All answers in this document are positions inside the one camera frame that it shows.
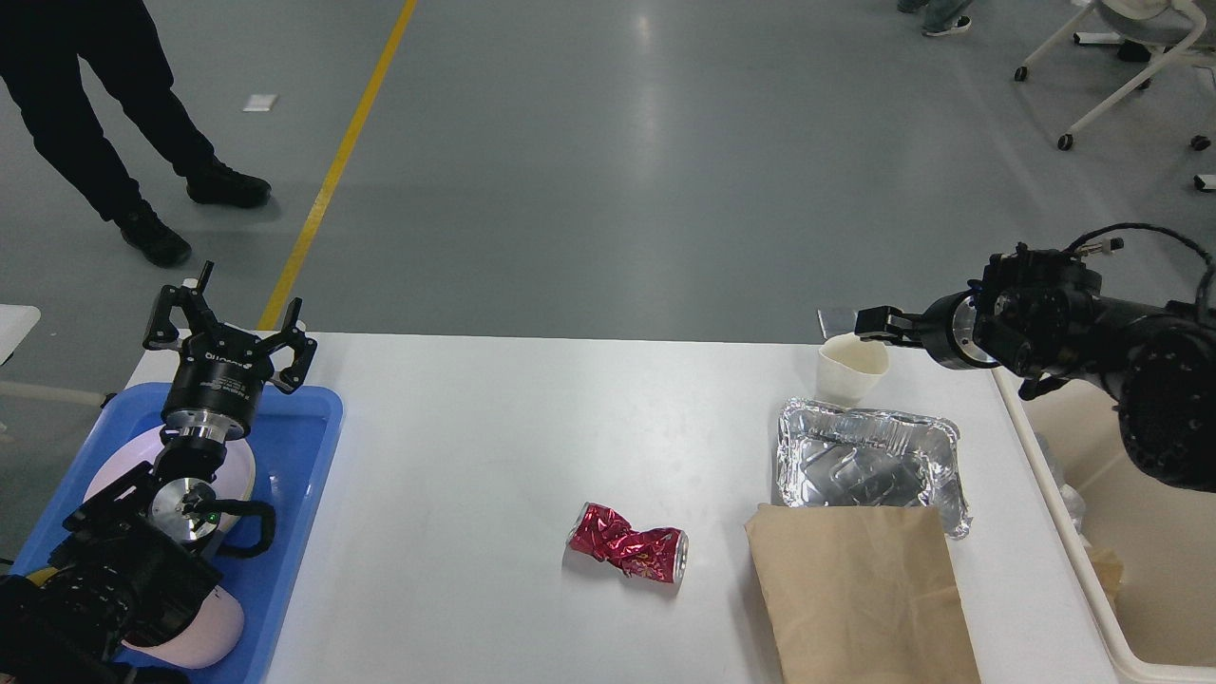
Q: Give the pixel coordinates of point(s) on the white paper cup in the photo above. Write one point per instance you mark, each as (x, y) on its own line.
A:
(848, 368)

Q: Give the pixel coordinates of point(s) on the blue plastic tray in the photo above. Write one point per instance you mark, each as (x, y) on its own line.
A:
(293, 440)

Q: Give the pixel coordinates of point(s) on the left clear floor plate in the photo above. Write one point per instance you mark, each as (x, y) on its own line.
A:
(836, 321)

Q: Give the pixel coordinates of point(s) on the beige plastic bin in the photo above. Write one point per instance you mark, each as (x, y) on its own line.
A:
(1142, 552)

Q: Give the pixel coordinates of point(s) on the white side table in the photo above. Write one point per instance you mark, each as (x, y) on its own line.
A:
(16, 323)

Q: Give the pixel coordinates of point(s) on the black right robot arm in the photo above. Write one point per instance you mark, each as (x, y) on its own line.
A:
(1040, 315)

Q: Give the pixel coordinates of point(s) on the teal mug yellow inside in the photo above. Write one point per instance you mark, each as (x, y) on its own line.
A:
(41, 576)

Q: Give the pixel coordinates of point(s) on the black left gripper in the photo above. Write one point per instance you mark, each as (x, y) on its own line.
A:
(214, 389)

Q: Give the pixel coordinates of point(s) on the crushed red can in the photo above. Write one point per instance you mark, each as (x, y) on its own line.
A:
(658, 554)

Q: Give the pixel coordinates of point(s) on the white office chair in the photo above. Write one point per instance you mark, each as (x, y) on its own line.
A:
(1153, 34)

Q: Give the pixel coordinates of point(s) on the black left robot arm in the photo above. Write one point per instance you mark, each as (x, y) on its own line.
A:
(135, 565)

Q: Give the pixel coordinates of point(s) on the aluminium foil tray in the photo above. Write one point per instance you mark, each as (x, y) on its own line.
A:
(832, 456)

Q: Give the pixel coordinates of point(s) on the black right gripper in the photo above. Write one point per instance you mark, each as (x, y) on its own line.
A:
(945, 330)

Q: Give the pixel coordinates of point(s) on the brown paper bag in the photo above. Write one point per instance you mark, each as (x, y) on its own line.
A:
(861, 594)

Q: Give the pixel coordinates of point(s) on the pink plastic plate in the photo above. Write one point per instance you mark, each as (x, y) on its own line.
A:
(234, 482)

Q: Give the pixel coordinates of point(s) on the pink plastic cup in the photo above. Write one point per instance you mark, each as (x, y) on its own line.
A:
(207, 639)

